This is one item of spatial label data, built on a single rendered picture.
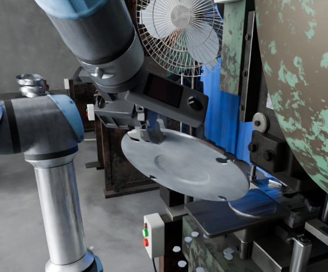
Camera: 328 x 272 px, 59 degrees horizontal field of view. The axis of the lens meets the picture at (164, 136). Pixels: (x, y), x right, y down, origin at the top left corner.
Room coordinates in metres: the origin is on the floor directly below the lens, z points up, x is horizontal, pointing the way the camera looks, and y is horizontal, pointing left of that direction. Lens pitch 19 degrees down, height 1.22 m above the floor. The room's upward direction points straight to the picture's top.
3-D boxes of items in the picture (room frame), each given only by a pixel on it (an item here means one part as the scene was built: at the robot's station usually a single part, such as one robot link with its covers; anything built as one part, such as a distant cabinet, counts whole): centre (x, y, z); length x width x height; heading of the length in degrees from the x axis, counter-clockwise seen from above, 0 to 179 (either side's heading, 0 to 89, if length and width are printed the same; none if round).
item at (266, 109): (0.72, -0.32, 1.04); 0.17 x 0.15 x 0.30; 111
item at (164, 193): (0.94, -0.03, 0.62); 0.10 x 0.06 x 0.20; 21
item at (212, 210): (0.67, -0.19, 0.72); 0.25 x 0.14 x 0.14; 111
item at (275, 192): (0.73, -0.35, 0.76); 0.15 x 0.09 x 0.05; 21
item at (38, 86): (3.27, 1.45, 0.40); 0.45 x 0.40 x 0.79; 33
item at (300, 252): (0.52, -0.30, 0.75); 0.03 x 0.03 x 0.10; 21
